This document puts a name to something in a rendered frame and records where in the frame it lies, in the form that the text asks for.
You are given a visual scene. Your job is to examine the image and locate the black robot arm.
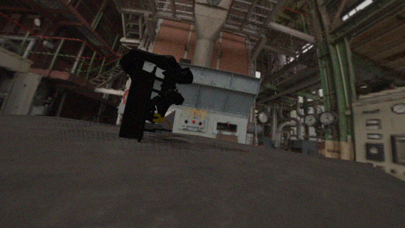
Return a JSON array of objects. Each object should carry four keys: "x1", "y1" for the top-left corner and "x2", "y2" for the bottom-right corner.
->
[{"x1": 120, "y1": 49, "x2": 193, "y2": 85}]

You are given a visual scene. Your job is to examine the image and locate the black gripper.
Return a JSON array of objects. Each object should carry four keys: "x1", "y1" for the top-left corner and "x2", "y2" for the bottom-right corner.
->
[{"x1": 152, "y1": 80, "x2": 182, "y2": 118}]

